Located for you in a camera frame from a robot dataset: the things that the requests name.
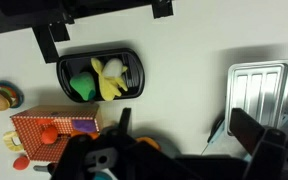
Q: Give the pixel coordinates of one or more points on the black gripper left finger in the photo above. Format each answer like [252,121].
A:
[127,160]

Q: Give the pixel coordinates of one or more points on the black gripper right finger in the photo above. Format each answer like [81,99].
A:
[270,153]

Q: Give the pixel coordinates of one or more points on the purple plushie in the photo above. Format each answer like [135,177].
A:
[84,125]

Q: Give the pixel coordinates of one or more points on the red checkered cardboard box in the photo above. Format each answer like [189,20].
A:
[34,133]

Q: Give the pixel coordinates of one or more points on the grey round plate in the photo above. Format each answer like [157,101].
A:
[170,148]

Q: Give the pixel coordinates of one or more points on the silver metal baking tray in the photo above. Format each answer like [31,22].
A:
[257,90]

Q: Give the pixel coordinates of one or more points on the yellow banana plush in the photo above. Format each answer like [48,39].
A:
[109,86]

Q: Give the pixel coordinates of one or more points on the red-orange plush ball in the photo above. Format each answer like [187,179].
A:
[49,134]

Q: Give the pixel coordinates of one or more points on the black plastic tray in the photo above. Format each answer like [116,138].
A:
[134,76]

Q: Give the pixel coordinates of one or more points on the green pear plush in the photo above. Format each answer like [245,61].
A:
[83,85]

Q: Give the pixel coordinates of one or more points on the small red-orange plush toy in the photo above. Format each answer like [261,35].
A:
[44,121]

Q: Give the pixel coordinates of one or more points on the red toy tomato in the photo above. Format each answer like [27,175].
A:
[20,163]

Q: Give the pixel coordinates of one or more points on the teal toy plate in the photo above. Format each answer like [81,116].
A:
[20,95]

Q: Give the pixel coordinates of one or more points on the black table edge bracket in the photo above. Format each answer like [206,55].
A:
[162,8]
[47,46]

